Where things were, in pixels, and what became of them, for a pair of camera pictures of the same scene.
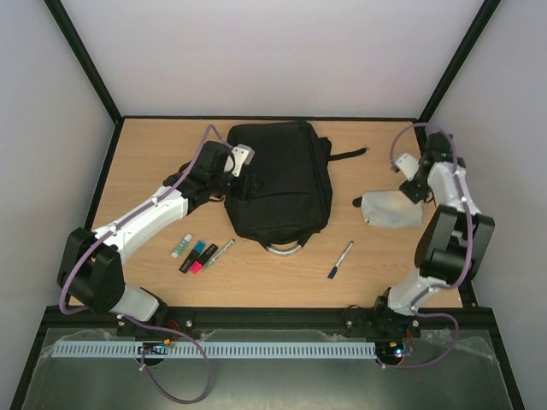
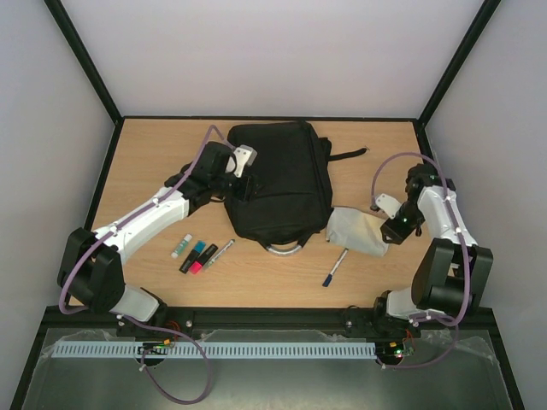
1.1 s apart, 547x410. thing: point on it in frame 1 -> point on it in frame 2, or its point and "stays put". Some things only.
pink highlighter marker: (195, 267) stays put
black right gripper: (412, 189) -> (394, 229)
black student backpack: (294, 165) stays put
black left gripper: (247, 190) stays put
